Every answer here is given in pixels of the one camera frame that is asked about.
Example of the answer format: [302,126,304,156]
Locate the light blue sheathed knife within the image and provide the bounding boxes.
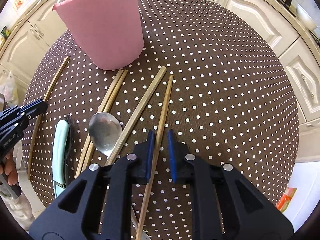
[52,120,69,198]

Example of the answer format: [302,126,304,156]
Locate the wooden chopstick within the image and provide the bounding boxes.
[80,69,129,173]
[26,55,71,181]
[74,69,125,179]
[136,74,174,239]
[104,66,167,166]

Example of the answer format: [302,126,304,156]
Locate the steel spoon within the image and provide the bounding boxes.
[88,112,151,240]

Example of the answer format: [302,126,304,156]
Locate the black plastic fork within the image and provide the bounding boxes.
[64,115,74,186]

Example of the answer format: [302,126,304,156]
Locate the person's left hand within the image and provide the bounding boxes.
[0,149,18,186]

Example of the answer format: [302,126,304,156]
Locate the orange snack bag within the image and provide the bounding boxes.
[276,187,297,213]

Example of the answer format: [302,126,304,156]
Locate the small green tin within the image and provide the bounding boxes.
[1,26,11,39]

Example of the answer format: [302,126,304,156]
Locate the pink utensil holder cup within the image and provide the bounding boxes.
[53,0,144,70]

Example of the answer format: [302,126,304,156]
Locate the brown polka dot tablecloth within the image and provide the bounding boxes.
[23,0,298,239]

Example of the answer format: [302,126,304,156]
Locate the white ceramic bowl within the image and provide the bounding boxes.
[296,4,317,31]

